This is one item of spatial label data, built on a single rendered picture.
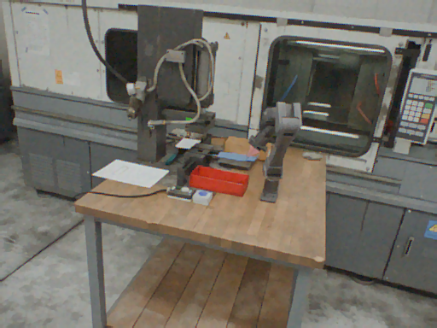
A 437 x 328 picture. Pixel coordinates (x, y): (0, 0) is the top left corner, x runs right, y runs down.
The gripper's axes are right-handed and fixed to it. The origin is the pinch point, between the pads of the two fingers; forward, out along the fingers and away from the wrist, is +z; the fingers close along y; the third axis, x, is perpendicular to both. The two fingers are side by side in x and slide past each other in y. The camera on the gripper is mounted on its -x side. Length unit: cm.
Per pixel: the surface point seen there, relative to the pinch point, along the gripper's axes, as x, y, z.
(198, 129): 8.2, 26.7, 1.4
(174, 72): 4, 52, -12
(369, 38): -51, -14, -77
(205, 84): 1.9, 37.0, -16.2
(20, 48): -80, 181, 72
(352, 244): -55, -96, 24
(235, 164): -7.3, 1.9, 10.4
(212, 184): 23.6, 6.1, 12.5
